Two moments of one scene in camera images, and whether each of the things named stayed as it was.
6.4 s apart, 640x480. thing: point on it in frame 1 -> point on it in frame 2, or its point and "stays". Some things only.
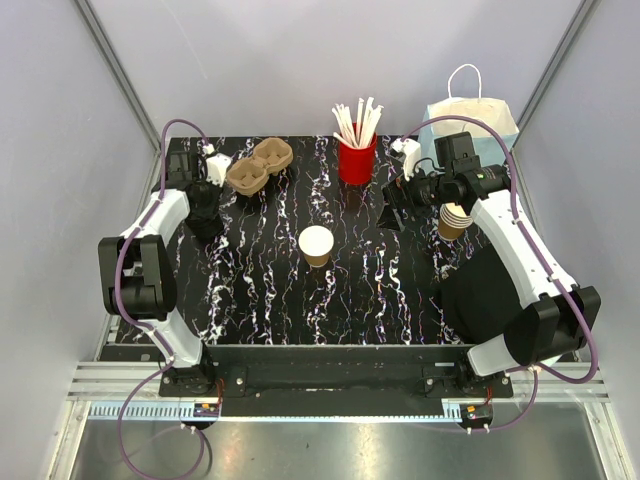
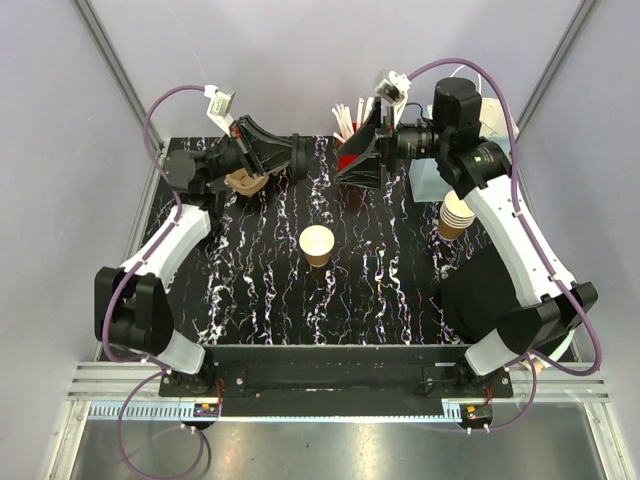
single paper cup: [316, 243] stays
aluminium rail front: [130, 391] stays
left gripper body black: [210, 194] -> [239, 148]
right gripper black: [400, 193] -> [366, 172]
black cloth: [479, 297] stays
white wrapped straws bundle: [361, 135] stays
